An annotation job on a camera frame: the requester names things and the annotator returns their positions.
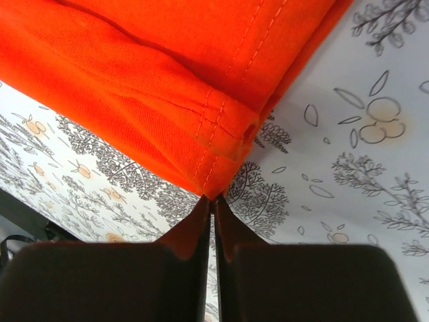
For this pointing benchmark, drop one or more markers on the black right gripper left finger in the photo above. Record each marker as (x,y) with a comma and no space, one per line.
(164,280)

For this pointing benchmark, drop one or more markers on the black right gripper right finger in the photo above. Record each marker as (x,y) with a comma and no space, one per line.
(258,281)

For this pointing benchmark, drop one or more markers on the orange t shirt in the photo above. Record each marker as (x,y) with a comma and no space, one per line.
(181,87)

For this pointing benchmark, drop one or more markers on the floral table mat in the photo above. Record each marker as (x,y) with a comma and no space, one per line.
(342,158)

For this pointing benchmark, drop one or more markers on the black front table strip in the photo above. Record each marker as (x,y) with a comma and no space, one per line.
(31,221)

